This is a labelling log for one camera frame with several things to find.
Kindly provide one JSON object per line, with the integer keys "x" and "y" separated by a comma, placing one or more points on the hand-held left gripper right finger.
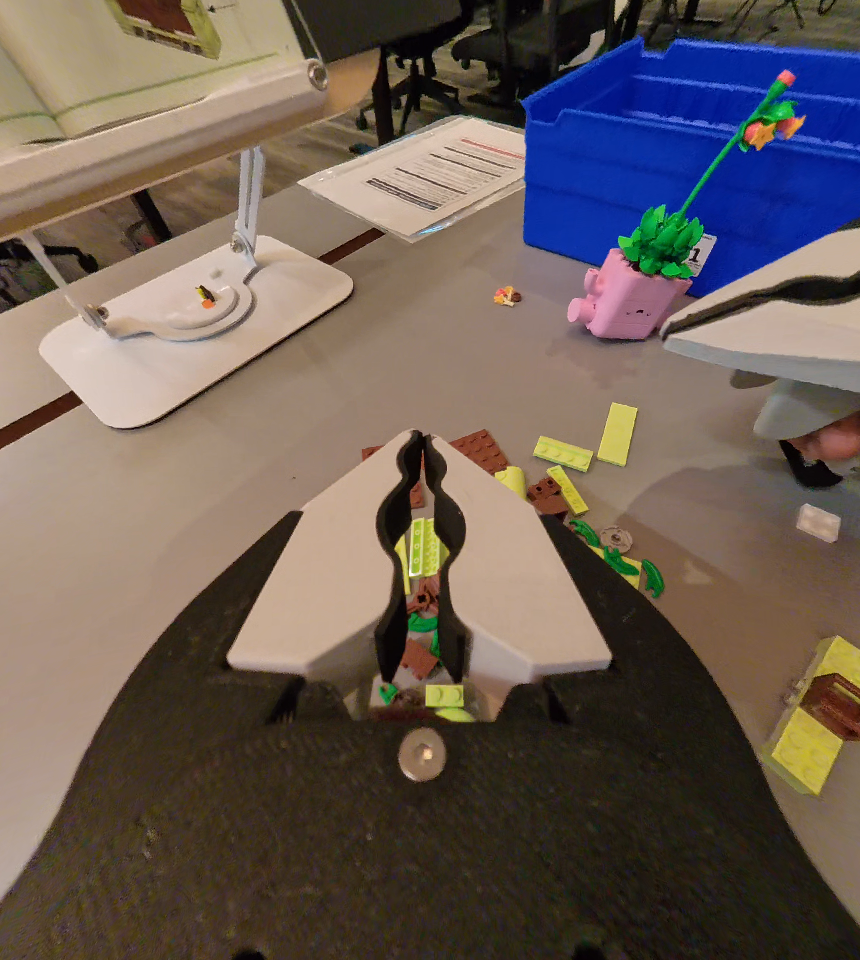
{"x": 535, "y": 600}

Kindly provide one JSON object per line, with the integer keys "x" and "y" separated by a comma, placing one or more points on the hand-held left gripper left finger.
{"x": 302, "y": 600}

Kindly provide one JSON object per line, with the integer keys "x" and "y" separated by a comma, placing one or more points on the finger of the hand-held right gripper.
{"x": 849, "y": 259}
{"x": 834, "y": 345}

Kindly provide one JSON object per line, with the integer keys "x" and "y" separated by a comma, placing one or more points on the small white toy plate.
{"x": 818, "y": 523}

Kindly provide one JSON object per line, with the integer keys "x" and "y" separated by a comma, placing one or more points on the yellow and brown lego assembly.
{"x": 804, "y": 754}

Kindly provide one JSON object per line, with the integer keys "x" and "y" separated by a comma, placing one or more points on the instruction booklet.
{"x": 62, "y": 75}

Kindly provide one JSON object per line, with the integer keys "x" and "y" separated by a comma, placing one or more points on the person's right hand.
{"x": 842, "y": 439}

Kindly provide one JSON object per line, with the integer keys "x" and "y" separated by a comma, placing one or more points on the pile of toy bricks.
{"x": 617, "y": 435}

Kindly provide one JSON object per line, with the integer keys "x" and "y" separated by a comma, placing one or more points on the pink toy planter figure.
{"x": 624, "y": 300}

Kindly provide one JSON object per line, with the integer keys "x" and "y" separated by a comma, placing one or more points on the white book stand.
{"x": 175, "y": 375}

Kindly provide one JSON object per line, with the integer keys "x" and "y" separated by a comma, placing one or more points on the blue labelled plastic bin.
{"x": 587, "y": 195}

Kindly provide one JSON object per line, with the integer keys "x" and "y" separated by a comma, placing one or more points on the small orange toy flower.
{"x": 508, "y": 297}

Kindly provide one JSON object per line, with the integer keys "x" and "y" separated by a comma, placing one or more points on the black office chair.
{"x": 535, "y": 45}
{"x": 415, "y": 82}

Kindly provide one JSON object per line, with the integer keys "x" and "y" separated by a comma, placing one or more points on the printed paper sheet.
{"x": 415, "y": 180}

